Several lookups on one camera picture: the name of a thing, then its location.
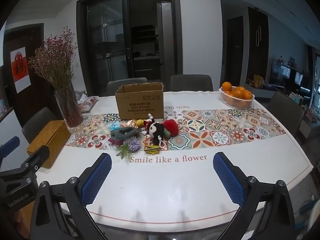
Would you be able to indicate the pile of oranges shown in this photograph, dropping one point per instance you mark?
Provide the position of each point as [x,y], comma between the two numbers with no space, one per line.
[240,92]

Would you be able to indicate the gold foil wrapper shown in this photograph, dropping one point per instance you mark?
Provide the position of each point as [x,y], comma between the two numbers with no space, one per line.
[130,124]

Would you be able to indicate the dark hallway door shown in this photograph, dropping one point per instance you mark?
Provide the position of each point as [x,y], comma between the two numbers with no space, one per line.
[235,47]

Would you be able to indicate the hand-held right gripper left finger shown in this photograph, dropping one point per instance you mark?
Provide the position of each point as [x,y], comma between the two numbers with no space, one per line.
[97,180]

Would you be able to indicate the grey green plush toy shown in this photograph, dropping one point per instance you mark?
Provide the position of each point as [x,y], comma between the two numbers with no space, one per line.
[125,133]

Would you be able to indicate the black-haired plush doll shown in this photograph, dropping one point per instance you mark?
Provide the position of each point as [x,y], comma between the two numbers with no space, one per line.
[156,128]

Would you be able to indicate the dried flower bunch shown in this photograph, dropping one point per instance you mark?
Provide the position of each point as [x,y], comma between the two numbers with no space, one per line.
[55,60]

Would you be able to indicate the yellow woven box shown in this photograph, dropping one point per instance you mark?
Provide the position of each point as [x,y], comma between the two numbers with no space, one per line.
[47,140]

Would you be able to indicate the small blue packet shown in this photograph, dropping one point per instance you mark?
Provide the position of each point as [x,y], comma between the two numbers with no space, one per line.
[115,127]

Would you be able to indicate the yellow bag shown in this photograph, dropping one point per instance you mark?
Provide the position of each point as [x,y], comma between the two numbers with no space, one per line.
[258,81]

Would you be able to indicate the grey dining chair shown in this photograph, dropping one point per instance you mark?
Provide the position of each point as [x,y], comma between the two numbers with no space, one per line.
[191,82]
[37,122]
[285,112]
[117,86]

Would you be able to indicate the glass sliding door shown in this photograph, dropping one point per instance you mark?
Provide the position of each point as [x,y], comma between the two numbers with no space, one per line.
[107,42]

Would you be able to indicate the purple artificial flower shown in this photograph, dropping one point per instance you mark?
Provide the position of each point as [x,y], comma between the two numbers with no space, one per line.
[135,144]

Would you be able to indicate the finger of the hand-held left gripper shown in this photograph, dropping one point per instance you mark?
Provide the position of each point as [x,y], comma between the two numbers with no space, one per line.
[11,143]
[37,158]

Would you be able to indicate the white patterned table cover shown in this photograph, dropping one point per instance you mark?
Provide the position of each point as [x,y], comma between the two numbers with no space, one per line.
[175,192]

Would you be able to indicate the silver refrigerator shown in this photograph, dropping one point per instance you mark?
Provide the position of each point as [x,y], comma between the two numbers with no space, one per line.
[166,42]

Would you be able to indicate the dark wooden door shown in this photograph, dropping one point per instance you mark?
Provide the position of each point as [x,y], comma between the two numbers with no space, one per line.
[35,40]

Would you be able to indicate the small yellow plush toy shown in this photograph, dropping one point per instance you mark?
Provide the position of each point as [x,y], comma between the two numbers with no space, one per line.
[140,123]

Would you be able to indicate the magenta packet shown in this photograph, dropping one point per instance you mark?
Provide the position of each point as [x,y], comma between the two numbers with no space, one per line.
[117,142]

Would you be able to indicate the tall dark wooden cabinet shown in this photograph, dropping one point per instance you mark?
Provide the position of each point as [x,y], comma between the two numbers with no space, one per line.
[257,47]

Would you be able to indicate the computer monitor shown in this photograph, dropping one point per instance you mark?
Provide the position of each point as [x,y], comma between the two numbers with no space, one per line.
[285,71]
[299,78]

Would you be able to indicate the brown cardboard box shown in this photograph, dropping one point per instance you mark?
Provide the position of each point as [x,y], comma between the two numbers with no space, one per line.
[140,105]

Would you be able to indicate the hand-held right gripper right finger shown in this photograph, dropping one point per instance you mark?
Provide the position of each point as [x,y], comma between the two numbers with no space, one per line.
[228,180]

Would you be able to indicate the white plastic basket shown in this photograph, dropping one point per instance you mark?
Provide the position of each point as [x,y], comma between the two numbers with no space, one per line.
[237,104]

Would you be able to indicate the red and white wall poster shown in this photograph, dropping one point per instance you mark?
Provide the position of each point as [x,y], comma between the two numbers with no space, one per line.
[20,67]

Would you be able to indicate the red fluffy pompom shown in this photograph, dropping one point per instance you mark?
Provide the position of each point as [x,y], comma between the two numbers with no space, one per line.
[173,127]

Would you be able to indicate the glass vase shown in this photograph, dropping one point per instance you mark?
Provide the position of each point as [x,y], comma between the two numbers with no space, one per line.
[71,110]

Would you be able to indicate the floral cloth tissue pouch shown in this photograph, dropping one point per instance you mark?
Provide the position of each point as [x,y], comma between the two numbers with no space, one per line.
[88,104]

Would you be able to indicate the yellow leaf-shaped felt toy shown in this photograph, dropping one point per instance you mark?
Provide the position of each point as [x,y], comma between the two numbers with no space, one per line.
[152,148]

